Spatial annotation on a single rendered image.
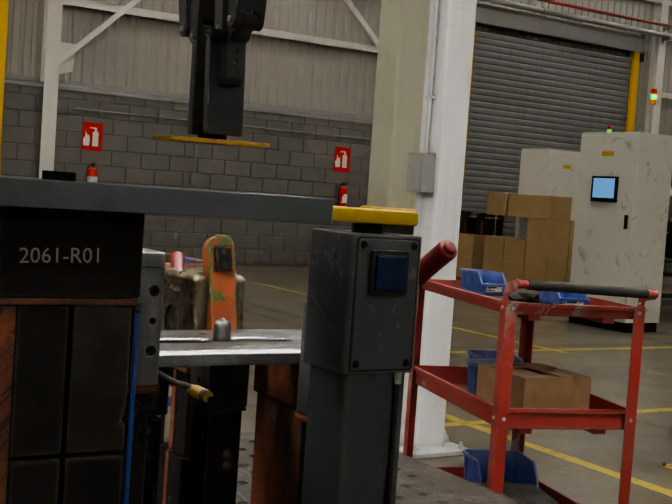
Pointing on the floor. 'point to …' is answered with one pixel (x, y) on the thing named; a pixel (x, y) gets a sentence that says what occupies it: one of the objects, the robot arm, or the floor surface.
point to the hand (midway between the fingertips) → (217, 88)
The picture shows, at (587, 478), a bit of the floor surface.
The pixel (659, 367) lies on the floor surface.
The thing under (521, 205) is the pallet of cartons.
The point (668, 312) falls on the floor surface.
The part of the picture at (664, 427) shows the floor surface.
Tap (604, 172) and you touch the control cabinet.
